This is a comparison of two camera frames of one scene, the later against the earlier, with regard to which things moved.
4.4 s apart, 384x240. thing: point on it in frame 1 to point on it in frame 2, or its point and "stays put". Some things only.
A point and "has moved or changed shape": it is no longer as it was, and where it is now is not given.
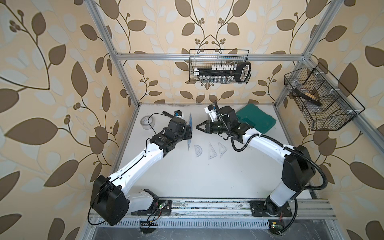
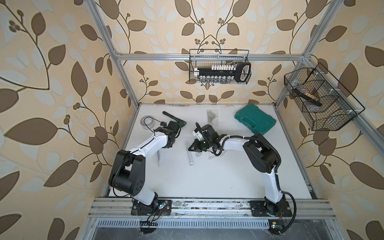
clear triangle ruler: (211, 152) stays put
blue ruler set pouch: (190, 123) has moved or changed shape
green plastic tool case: (253, 115) stays put
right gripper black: (208, 126) to (196, 147)
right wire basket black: (323, 102) stays put
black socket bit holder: (240, 71) stays put
